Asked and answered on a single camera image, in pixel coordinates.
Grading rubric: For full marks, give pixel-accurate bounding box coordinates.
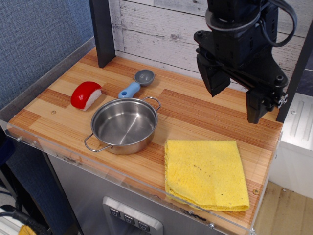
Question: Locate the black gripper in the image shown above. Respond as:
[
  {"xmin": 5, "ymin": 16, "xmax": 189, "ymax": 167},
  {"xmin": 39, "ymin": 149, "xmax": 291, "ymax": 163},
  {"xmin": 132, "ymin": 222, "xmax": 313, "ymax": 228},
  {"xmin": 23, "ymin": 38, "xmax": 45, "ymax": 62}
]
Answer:
[{"xmin": 194, "ymin": 23, "xmax": 288, "ymax": 123}]

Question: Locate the metal pot with handles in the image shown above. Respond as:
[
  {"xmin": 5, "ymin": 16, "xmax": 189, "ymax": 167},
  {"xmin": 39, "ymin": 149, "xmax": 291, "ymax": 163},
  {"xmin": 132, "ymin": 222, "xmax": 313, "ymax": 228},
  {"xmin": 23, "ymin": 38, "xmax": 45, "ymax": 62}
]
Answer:
[{"xmin": 84, "ymin": 96, "xmax": 161, "ymax": 155}]

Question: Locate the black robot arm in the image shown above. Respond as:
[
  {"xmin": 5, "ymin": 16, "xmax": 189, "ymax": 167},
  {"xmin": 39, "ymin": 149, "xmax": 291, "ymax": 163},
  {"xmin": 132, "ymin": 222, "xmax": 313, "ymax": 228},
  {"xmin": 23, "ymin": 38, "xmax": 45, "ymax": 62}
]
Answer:
[{"xmin": 194, "ymin": 0, "xmax": 297, "ymax": 124}]

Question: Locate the yellow towel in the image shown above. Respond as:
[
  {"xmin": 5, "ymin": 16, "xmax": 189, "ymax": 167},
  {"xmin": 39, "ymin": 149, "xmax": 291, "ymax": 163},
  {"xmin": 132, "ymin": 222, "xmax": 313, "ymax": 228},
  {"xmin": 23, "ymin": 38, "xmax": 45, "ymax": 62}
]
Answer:
[{"xmin": 164, "ymin": 140, "xmax": 250, "ymax": 212}]

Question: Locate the white box at right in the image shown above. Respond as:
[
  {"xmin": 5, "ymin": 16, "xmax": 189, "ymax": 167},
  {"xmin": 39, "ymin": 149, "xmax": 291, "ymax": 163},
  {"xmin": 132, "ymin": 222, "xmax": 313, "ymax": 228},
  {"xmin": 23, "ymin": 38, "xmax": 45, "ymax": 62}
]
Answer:
[{"xmin": 269, "ymin": 93, "xmax": 313, "ymax": 198}]

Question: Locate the blue grey ice cream scoop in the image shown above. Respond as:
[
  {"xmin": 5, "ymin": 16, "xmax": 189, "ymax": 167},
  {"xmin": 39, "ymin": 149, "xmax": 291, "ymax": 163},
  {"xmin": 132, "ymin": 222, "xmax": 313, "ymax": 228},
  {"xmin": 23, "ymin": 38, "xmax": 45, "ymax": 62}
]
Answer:
[{"xmin": 118, "ymin": 69, "xmax": 155, "ymax": 98}]

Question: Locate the red and white toy cheese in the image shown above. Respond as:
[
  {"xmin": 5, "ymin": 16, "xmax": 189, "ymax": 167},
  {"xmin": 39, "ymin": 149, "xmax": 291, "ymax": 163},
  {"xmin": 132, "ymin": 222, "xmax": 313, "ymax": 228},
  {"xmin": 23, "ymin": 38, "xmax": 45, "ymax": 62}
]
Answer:
[{"xmin": 71, "ymin": 81, "xmax": 102, "ymax": 111}]

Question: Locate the clear acrylic table guard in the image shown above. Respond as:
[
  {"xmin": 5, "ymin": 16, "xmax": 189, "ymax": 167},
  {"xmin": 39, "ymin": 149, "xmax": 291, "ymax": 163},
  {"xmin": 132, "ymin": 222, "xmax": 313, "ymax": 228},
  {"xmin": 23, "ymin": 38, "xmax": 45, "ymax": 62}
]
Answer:
[{"xmin": 0, "ymin": 39, "xmax": 282, "ymax": 235}]

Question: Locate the silver cabinet control panel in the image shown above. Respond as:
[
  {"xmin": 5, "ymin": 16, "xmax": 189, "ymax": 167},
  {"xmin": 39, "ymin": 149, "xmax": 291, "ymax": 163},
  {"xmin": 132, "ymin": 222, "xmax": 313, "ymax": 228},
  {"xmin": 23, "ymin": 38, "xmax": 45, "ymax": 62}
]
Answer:
[{"xmin": 102, "ymin": 196, "xmax": 163, "ymax": 235}]

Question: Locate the dark right vertical post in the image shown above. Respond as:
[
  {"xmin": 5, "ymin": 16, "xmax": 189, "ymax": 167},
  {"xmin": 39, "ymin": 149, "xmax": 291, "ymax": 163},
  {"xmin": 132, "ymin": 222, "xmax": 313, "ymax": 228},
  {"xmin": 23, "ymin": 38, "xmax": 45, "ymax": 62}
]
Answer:
[{"xmin": 276, "ymin": 0, "xmax": 313, "ymax": 123}]

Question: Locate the dark vertical post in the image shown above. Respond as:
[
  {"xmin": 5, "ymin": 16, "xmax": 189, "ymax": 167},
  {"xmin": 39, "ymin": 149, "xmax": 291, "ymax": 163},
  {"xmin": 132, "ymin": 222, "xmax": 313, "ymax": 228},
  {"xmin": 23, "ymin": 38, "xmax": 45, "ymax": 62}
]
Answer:
[
  {"xmin": 276, "ymin": 0, "xmax": 313, "ymax": 123},
  {"xmin": 89, "ymin": 0, "xmax": 115, "ymax": 68}
]

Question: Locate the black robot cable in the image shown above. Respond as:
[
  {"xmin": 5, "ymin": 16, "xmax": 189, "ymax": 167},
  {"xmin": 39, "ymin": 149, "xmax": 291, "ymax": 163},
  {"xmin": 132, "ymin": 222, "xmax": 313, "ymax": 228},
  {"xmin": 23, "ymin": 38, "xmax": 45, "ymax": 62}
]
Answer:
[{"xmin": 256, "ymin": 0, "xmax": 298, "ymax": 48}]

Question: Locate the dark left vertical post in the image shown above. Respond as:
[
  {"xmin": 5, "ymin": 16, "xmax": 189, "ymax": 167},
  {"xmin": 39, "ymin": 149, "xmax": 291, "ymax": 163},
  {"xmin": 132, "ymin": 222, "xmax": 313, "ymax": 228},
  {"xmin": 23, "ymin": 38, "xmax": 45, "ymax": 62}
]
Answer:
[{"xmin": 89, "ymin": 0, "xmax": 115, "ymax": 68}]

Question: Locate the black yellow cable bundle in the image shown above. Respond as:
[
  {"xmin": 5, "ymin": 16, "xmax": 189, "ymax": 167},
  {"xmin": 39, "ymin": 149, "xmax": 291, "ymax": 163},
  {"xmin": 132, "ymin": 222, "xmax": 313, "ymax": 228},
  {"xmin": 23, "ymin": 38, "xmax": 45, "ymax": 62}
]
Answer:
[{"xmin": 0, "ymin": 205, "xmax": 49, "ymax": 235}]

